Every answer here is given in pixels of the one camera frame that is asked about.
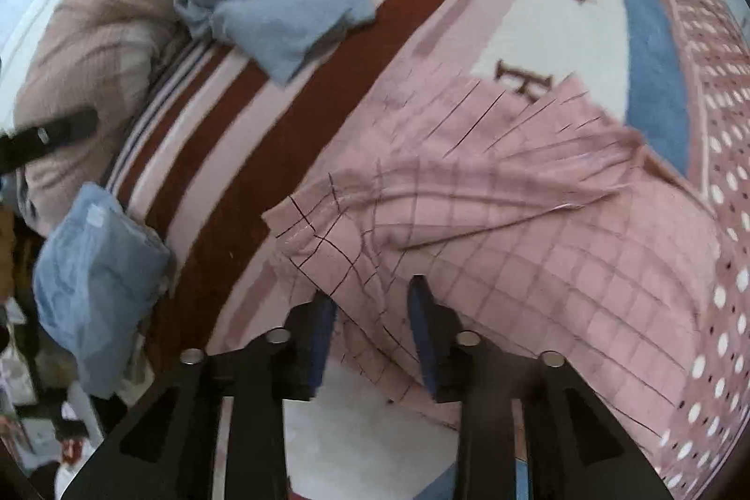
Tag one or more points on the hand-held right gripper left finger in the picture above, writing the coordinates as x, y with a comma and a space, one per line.
313, 353

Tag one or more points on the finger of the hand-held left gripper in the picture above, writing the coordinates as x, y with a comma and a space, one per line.
58, 131

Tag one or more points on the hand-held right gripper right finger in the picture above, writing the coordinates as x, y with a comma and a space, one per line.
426, 342

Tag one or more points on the pink checked pants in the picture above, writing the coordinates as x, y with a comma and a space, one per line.
527, 242

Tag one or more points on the pink quilt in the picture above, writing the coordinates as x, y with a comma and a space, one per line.
105, 25

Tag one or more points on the blue garment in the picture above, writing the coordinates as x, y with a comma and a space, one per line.
96, 277
281, 25

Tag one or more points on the floor clutter pile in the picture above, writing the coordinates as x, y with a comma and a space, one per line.
41, 418

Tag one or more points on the bed with striped sheet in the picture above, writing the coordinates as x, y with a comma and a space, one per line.
586, 37

